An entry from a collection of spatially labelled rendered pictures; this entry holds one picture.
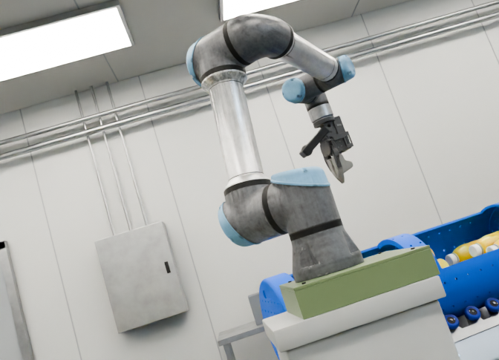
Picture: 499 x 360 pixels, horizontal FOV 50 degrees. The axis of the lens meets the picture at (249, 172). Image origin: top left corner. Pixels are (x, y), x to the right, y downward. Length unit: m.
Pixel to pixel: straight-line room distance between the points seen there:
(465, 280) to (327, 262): 0.66
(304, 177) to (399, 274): 0.27
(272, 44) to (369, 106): 4.08
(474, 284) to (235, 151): 0.82
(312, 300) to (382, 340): 0.14
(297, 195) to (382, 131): 4.23
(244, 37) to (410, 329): 0.72
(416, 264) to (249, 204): 0.37
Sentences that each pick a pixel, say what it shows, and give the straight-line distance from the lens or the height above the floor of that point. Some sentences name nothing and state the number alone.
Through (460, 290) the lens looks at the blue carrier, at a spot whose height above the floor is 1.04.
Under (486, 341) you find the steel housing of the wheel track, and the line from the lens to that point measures 1.69.
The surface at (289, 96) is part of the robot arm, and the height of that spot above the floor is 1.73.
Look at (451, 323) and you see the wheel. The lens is 1.65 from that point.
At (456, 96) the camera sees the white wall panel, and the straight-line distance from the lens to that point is 5.66.
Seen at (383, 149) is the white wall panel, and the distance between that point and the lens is 5.26.
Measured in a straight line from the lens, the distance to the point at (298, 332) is 0.98.
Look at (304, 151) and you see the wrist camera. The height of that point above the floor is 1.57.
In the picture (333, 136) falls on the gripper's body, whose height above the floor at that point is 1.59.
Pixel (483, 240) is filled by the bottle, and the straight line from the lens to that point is 1.82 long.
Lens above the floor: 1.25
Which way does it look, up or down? 11 degrees up
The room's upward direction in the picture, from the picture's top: 18 degrees counter-clockwise
